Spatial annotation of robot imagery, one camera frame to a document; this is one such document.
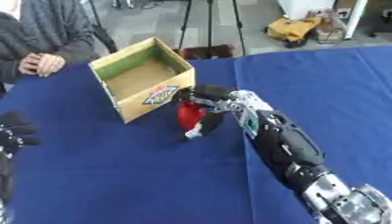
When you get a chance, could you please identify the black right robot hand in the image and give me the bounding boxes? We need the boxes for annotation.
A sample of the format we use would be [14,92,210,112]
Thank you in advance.
[174,84,239,142]

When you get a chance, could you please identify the dark red brown box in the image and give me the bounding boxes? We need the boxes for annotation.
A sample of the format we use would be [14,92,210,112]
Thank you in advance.
[172,44,236,60]

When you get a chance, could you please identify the red toy object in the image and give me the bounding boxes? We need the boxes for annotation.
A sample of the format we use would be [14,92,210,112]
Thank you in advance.
[176,101,208,131]

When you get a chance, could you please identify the person's hand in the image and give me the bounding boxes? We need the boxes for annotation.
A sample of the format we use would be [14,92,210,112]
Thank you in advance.
[17,52,67,78]

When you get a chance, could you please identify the person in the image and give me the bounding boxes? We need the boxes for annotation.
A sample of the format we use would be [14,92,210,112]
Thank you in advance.
[0,0,98,86]

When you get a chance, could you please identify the black tripod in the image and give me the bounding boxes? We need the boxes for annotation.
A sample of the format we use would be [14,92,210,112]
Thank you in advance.
[176,0,249,57]

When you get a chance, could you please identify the tan cardboard box green inside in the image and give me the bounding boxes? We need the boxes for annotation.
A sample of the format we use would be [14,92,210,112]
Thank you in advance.
[87,36,198,124]

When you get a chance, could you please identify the yellow bag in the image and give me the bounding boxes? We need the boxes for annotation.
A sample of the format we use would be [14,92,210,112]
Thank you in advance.
[263,16,326,49]

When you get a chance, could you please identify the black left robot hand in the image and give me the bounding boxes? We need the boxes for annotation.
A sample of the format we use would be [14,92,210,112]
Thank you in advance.
[0,110,43,165]

